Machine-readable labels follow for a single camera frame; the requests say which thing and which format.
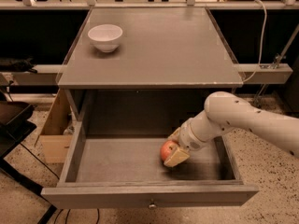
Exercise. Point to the white ceramic bowl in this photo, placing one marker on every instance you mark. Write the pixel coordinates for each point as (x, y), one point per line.
(106, 37)

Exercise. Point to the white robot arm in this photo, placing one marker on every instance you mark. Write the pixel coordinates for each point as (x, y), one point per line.
(222, 113)

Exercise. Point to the black chair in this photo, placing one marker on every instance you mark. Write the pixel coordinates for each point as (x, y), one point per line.
(14, 128)

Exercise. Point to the grey wooden cabinet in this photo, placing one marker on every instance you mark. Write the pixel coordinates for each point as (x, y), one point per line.
(144, 105)

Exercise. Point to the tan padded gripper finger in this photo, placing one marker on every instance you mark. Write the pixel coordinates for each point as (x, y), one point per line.
(174, 136)
(179, 156)

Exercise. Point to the cardboard box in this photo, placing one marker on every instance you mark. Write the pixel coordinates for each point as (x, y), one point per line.
(54, 141)

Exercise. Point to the open grey top drawer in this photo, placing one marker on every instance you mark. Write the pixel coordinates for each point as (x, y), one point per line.
(113, 172)

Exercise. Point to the red apple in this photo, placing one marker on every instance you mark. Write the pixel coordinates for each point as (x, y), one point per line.
(167, 149)

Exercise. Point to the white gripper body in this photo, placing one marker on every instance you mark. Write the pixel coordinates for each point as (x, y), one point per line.
(188, 137)

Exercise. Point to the small metal drawer knob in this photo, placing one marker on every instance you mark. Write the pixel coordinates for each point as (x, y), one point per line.
(152, 205)

